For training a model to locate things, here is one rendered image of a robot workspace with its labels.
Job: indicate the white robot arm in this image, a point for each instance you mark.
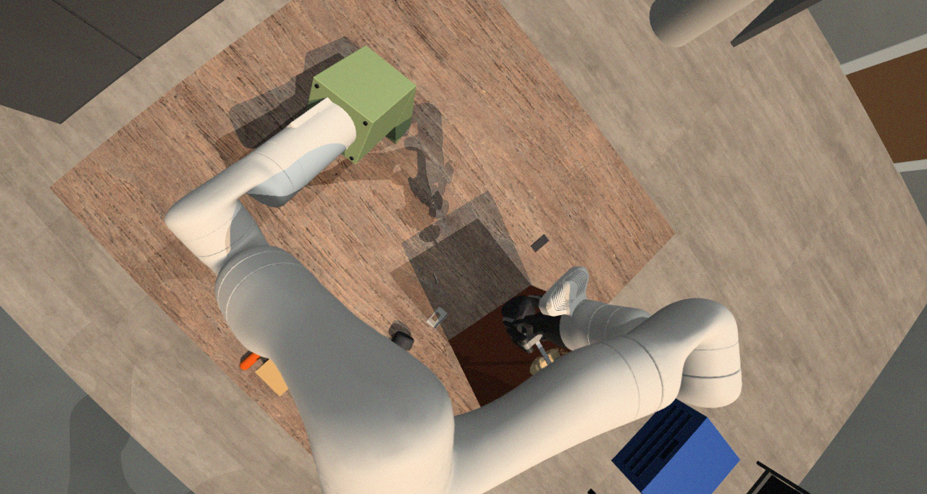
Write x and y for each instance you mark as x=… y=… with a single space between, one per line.
x=378 y=420

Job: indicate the orange-handled screwdriver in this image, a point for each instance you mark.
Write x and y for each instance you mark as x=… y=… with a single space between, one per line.
x=249 y=361

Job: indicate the reddish-brown door slab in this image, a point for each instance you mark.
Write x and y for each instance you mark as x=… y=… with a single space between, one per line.
x=491 y=362

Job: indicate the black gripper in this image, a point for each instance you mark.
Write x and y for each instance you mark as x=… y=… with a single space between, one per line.
x=544 y=328

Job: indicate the tan cardboard box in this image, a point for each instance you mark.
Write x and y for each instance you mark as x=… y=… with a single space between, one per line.
x=269 y=373

